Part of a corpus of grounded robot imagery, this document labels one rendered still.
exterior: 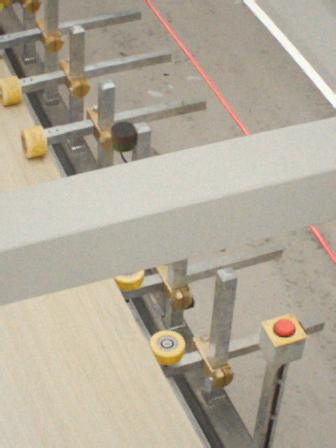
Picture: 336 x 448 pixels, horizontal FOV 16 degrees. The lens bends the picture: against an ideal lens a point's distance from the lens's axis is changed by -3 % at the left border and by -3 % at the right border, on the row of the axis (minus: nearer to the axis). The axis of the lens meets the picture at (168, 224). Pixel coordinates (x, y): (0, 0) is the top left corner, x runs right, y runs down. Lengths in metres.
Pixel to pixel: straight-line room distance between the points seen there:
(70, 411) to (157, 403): 0.19
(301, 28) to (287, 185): 0.36
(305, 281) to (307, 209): 3.39
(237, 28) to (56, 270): 4.69
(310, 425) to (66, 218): 3.06
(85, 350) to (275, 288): 1.53
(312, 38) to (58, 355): 1.72
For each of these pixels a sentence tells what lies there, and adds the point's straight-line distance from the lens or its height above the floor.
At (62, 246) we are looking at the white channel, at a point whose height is 2.45.
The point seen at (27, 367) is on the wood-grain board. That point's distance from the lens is 2.67.
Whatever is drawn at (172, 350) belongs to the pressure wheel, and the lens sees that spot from 2.70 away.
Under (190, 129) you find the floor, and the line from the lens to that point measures 4.74.
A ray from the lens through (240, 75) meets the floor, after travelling 5.06.
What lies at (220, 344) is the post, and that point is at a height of 0.92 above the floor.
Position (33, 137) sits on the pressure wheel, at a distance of 3.14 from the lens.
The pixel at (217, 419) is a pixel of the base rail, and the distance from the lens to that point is 2.83.
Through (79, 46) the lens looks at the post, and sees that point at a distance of 3.28.
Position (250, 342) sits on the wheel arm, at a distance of 2.83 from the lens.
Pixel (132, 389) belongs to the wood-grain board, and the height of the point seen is 0.90.
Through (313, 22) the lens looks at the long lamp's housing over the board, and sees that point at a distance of 1.08.
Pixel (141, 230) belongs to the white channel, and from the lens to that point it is 0.72.
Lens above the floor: 2.94
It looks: 43 degrees down
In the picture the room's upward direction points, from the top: 3 degrees clockwise
